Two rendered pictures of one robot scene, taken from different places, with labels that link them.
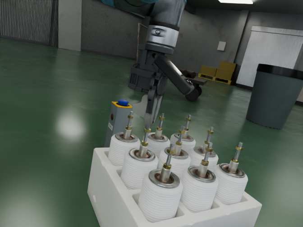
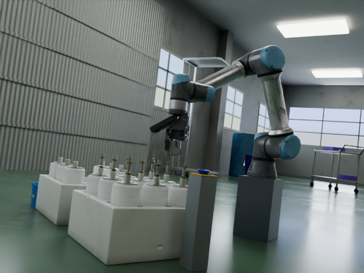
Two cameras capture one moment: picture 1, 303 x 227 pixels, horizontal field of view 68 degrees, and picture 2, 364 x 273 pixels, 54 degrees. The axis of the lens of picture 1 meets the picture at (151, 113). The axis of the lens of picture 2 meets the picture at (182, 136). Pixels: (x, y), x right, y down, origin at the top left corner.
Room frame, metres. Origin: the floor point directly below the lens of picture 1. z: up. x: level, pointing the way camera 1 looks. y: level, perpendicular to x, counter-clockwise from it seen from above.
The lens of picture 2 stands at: (2.05, -0.04, 0.38)
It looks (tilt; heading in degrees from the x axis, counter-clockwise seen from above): 3 degrees up; 177
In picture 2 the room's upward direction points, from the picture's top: 7 degrees clockwise
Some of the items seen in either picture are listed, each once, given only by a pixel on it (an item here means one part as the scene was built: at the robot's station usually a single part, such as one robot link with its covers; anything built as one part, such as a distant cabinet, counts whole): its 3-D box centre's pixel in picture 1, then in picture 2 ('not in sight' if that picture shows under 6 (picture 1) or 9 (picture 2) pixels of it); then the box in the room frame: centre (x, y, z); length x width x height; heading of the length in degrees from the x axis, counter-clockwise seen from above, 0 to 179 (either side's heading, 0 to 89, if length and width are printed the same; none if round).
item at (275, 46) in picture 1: (270, 62); not in sight; (8.75, -3.94, 1.12); 1.73 x 1.33 x 2.23; 56
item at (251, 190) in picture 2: not in sight; (258, 206); (0.23, 0.50, 0.15); 0.18 x 0.18 x 0.30; 56
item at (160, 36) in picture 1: (161, 38); (177, 106); (0.57, 0.02, 0.56); 0.08 x 0.08 x 0.05
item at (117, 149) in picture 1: (121, 162); (179, 209); (0.67, 0.06, 0.16); 0.10 x 0.10 x 0.18
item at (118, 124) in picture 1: (116, 141); (197, 221); (0.84, 0.12, 0.16); 0.07 x 0.07 x 0.31; 32
